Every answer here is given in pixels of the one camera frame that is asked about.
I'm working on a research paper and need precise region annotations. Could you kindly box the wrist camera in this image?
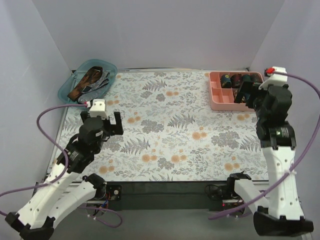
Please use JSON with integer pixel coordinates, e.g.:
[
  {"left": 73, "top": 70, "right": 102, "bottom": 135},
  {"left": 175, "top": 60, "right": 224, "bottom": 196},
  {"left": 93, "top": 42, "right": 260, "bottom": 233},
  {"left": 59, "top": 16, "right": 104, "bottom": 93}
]
[
  {"left": 85, "top": 99, "right": 109, "bottom": 120},
  {"left": 258, "top": 66, "right": 288, "bottom": 90}
]

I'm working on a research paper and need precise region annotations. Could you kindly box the floral table mat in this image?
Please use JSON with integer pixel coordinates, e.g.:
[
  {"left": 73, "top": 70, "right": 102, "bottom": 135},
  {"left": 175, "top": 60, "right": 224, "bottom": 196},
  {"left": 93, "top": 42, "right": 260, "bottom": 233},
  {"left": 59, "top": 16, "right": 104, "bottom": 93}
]
[{"left": 48, "top": 71, "right": 281, "bottom": 183}]

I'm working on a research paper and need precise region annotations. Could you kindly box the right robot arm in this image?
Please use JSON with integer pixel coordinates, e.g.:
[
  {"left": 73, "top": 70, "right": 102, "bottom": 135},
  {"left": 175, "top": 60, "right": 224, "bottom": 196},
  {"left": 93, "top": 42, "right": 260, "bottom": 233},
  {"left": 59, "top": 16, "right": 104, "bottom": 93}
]
[{"left": 226, "top": 81, "right": 314, "bottom": 237}]

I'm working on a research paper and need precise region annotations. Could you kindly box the brown orange tie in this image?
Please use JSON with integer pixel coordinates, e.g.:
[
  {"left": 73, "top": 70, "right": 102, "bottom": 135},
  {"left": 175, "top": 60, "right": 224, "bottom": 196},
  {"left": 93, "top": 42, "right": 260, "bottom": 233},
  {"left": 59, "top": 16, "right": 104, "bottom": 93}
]
[{"left": 67, "top": 66, "right": 103, "bottom": 102}]

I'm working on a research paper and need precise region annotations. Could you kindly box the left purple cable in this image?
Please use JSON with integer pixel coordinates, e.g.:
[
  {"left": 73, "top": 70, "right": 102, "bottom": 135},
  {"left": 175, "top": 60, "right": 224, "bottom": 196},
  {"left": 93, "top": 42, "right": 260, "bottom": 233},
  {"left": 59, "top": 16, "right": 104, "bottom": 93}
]
[{"left": 0, "top": 101, "right": 124, "bottom": 229}]

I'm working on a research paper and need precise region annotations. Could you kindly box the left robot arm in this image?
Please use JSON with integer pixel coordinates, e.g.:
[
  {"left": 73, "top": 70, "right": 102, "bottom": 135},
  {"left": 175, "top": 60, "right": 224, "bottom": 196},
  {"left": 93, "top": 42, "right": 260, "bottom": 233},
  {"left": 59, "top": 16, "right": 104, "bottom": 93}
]
[{"left": 5, "top": 111, "right": 124, "bottom": 240}]

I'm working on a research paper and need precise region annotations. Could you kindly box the pink compartment tray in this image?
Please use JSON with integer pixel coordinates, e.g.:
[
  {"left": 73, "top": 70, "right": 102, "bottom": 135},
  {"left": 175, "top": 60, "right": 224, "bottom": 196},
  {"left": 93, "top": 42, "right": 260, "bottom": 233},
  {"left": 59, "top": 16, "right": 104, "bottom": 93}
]
[{"left": 208, "top": 71, "right": 264, "bottom": 112}]

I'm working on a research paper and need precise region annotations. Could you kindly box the dark red rolled tie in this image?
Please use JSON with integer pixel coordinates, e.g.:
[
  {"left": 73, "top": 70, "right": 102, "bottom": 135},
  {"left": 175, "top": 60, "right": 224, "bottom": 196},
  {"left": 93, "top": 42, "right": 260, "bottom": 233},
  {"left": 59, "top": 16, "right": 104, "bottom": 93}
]
[{"left": 230, "top": 73, "right": 242, "bottom": 89}]

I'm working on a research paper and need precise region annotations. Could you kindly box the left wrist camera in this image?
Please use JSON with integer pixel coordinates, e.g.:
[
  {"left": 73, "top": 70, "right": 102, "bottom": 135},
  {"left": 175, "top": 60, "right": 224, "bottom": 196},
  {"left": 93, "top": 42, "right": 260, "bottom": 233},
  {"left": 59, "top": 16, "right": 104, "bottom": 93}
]
[{"left": 85, "top": 99, "right": 109, "bottom": 120}]

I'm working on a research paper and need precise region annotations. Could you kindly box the grey patterned tie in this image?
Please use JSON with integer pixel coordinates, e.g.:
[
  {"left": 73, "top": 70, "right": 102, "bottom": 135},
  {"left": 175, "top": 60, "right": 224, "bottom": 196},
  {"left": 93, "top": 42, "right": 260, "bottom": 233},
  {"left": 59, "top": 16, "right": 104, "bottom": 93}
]
[{"left": 76, "top": 71, "right": 111, "bottom": 104}]

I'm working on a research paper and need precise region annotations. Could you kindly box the teal rolled tie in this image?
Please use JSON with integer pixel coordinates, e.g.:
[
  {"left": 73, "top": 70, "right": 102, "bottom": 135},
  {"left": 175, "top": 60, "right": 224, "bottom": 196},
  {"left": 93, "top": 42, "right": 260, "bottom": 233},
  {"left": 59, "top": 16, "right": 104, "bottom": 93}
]
[{"left": 241, "top": 74, "right": 253, "bottom": 83}]

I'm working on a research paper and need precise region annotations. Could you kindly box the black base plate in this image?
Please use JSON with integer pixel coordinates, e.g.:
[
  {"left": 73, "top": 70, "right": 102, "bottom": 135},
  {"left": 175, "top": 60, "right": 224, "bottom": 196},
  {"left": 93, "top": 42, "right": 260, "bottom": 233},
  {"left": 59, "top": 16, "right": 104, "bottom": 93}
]
[{"left": 77, "top": 181, "right": 256, "bottom": 212}]

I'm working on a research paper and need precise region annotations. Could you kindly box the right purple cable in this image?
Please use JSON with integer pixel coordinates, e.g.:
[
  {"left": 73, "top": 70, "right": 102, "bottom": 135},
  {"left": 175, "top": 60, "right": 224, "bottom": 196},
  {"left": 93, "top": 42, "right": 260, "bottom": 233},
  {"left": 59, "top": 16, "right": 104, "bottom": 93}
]
[{"left": 207, "top": 71, "right": 320, "bottom": 221}]

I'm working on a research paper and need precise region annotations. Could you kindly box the teal plastic bin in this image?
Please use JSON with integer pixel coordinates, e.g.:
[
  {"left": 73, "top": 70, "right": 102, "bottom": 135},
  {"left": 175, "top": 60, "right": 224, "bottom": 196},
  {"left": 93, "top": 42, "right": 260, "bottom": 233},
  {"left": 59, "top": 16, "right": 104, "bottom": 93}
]
[{"left": 57, "top": 59, "right": 118, "bottom": 104}]

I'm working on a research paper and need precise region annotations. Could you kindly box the purple cable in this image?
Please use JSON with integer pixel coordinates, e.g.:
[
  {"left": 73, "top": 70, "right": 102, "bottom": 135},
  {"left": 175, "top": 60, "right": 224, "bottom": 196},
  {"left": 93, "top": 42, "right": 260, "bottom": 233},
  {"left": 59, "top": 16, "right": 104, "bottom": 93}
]
[
  {"left": 207, "top": 71, "right": 320, "bottom": 221},
  {"left": 0, "top": 101, "right": 124, "bottom": 229}
]

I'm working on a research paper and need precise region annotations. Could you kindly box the black rolled tie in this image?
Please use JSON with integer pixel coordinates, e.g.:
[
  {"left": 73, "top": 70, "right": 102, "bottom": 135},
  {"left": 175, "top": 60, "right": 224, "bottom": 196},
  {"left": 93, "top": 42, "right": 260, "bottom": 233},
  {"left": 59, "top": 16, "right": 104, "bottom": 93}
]
[{"left": 250, "top": 73, "right": 263, "bottom": 83}]

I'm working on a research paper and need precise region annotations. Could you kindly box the navy yellow floral tie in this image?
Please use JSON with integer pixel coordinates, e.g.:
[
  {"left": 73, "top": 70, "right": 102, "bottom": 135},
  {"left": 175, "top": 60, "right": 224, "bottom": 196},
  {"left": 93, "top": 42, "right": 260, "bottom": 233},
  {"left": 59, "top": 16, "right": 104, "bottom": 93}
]
[{"left": 220, "top": 74, "right": 232, "bottom": 89}]

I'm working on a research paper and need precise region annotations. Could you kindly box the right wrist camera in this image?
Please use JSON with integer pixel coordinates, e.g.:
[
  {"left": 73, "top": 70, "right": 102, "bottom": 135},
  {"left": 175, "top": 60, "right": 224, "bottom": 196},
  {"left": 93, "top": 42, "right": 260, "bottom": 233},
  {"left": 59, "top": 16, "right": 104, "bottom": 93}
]
[{"left": 258, "top": 66, "right": 288, "bottom": 90}]

